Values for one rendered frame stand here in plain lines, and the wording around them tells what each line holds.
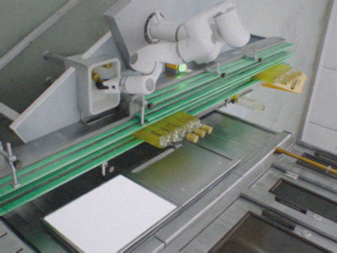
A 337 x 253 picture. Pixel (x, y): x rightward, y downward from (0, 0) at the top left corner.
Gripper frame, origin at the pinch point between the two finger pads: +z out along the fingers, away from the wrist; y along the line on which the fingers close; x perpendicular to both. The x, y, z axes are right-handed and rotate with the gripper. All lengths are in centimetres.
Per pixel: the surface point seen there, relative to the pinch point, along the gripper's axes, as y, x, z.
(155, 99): 18.3, -12.6, -11.4
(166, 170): 7.8, -42.0, -20.6
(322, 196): 45, -63, -78
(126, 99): 8.4, -9.5, -3.2
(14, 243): -76, -12, -56
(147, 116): 13.7, -19.4, -9.0
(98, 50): 2.7, 14.4, 1.7
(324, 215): 32, -64, -83
